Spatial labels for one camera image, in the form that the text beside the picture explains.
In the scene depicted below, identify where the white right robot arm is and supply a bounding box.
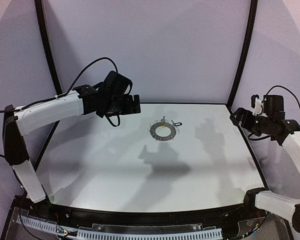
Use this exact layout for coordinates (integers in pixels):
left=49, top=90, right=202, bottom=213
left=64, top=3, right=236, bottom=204
left=229, top=107, right=300, bottom=233

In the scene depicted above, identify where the black frame post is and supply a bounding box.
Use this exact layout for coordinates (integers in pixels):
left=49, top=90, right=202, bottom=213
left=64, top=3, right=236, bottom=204
left=226, top=0, right=258, bottom=109
left=34, top=0, right=62, bottom=95

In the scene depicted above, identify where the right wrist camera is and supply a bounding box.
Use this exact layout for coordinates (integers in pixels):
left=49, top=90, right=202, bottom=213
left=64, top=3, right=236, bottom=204
left=251, top=94, right=284, bottom=117

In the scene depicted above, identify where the round metal keyring disc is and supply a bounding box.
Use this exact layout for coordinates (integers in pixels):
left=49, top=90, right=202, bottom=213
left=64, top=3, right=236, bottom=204
left=147, top=118, right=180, bottom=142

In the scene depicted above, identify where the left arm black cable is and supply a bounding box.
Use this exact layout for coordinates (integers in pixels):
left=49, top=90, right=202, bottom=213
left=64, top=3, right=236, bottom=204
left=0, top=57, right=122, bottom=128

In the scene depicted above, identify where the left black frame post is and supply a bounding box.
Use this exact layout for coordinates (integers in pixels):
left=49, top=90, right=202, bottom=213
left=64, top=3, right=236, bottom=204
left=34, top=0, right=62, bottom=95

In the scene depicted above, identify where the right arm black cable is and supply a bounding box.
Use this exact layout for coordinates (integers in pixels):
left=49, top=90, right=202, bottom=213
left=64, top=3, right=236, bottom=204
left=266, top=85, right=300, bottom=126

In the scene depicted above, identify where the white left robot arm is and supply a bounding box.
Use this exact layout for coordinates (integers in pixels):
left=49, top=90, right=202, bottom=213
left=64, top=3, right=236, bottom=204
left=2, top=83, right=141, bottom=204

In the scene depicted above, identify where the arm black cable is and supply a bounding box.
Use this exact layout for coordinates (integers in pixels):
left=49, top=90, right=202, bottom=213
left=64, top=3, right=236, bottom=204
left=0, top=57, right=122, bottom=128
left=266, top=85, right=300, bottom=126

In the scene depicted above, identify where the right black frame post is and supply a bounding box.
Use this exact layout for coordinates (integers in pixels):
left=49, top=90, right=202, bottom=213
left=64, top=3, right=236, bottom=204
left=226, top=0, right=258, bottom=109

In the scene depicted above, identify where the white slotted cable duct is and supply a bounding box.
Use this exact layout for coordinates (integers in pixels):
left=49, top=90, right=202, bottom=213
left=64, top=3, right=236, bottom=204
left=13, top=216, right=223, bottom=240

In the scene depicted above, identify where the black head key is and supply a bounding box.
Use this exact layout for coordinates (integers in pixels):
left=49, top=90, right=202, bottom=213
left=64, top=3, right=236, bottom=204
left=171, top=120, right=183, bottom=127

